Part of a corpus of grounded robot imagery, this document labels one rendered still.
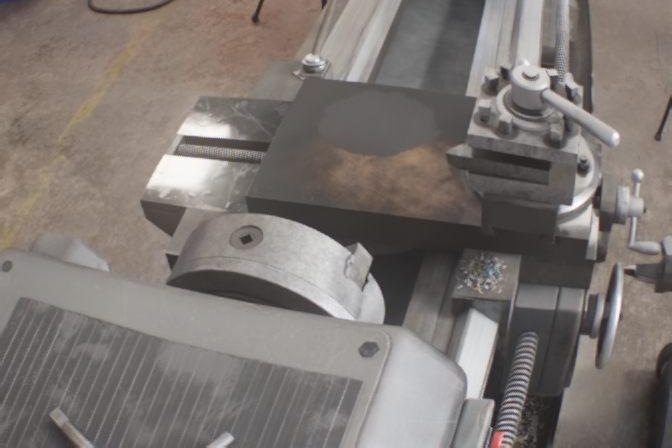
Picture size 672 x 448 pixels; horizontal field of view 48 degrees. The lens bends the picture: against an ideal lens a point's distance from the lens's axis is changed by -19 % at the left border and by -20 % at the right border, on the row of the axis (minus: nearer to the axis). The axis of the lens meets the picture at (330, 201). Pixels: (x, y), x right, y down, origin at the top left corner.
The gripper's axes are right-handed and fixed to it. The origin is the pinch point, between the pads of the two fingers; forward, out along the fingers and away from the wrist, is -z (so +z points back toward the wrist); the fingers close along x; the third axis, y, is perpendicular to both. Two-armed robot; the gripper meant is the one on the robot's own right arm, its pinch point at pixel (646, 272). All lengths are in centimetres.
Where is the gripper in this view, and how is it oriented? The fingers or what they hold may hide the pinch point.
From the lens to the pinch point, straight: 159.0
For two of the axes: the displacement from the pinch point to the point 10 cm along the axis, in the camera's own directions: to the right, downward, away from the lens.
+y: -2.0, 9.4, -2.9
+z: 9.6, 1.2, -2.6
